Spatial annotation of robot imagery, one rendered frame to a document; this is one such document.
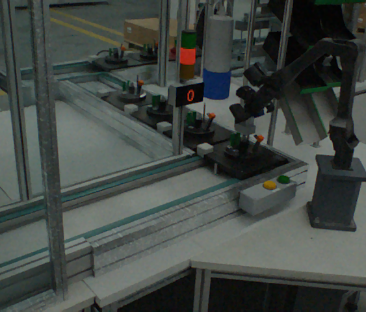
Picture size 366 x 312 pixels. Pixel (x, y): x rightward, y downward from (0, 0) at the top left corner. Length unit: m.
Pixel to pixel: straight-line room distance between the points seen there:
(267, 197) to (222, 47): 1.23
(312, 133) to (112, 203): 0.85
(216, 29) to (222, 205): 1.28
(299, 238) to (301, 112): 0.60
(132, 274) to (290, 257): 0.47
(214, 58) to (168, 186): 1.14
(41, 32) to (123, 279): 0.69
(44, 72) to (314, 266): 0.92
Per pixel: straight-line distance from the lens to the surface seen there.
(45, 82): 1.01
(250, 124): 1.75
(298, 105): 1.98
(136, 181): 1.64
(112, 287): 1.33
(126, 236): 1.34
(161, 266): 1.39
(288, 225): 1.63
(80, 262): 1.32
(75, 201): 1.55
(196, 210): 1.47
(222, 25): 2.60
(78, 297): 1.31
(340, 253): 1.56
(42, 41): 1.00
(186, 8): 1.63
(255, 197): 1.55
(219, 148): 1.83
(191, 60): 1.62
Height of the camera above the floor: 1.73
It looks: 26 degrees down
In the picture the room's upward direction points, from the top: 4 degrees clockwise
